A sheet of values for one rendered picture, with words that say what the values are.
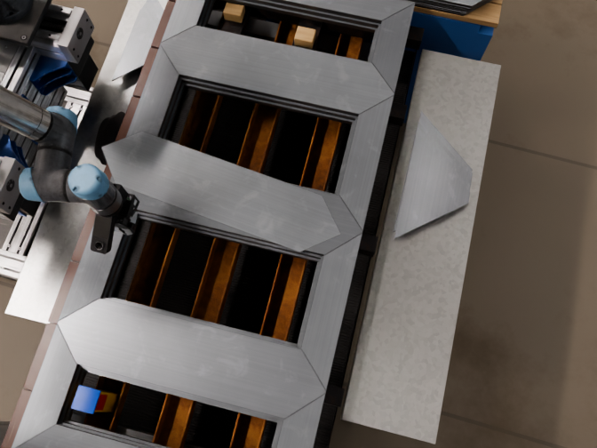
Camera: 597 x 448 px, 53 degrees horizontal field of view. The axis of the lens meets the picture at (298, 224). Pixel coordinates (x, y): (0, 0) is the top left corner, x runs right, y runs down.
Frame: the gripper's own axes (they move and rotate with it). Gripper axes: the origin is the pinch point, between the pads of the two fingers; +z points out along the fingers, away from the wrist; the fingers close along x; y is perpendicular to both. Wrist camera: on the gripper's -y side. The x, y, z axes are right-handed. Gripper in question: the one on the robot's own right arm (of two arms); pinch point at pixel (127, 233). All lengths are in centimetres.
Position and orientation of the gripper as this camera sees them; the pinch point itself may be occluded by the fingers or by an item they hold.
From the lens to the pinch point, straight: 170.0
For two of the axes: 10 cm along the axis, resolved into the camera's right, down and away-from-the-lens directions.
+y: 2.5, -9.3, 2.9
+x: -9.7, -2.3, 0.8
